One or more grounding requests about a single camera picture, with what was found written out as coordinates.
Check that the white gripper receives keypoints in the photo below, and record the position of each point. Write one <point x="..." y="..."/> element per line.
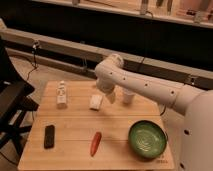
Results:
<point x="107" y="88"/>

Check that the white bottle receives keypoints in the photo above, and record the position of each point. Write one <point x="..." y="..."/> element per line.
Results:
<point x="61" y="99"/>

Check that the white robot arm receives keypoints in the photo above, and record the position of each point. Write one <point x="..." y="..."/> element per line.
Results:
<point x="196" y="105"/>

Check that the black chair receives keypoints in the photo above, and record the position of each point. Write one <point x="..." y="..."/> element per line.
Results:
<point x="14" y="102"/>

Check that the grey wall rail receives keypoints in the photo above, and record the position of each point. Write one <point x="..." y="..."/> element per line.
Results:
<point x="192" y="76"/>

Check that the white sponge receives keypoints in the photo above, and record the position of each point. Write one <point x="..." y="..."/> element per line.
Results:
<point x="95" y="102"/>

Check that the orange carrot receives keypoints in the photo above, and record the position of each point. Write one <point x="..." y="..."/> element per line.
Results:
<point x="95" y="143"/>

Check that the green bowl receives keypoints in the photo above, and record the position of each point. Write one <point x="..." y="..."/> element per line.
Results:
<point x="147" y="139"/>

